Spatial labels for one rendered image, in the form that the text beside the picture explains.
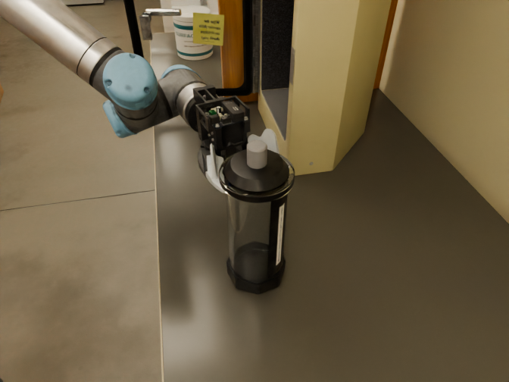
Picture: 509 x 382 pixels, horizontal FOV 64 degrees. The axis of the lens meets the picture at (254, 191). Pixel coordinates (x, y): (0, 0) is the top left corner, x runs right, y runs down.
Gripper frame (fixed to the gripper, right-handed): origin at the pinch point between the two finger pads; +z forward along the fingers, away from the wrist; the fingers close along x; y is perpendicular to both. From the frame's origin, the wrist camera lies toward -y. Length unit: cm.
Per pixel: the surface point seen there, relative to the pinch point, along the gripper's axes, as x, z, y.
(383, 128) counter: 53, -28, -20
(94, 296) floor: -37, -89, -112
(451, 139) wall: 61, -13, -18
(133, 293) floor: -21, -83, -112
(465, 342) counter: 22.9, 26.2, -21.5
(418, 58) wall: 67, -35, -5
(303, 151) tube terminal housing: 22.0, -20.3, -13.3
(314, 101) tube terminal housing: 23.3, -19.6, -1.1
